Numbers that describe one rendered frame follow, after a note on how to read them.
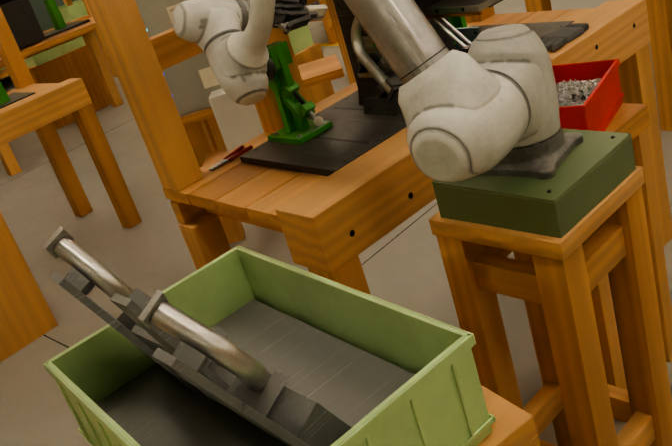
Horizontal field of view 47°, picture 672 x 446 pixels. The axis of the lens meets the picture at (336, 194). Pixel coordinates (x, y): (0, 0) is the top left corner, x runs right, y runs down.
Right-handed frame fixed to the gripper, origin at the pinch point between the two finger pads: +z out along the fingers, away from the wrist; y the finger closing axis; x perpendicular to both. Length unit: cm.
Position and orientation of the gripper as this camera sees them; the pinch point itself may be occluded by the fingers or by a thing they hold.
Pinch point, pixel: (314, 11)
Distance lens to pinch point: 210.9
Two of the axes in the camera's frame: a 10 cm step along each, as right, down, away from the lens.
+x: -4.1, 6.0, 6.9
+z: 7.5, -2.1, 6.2
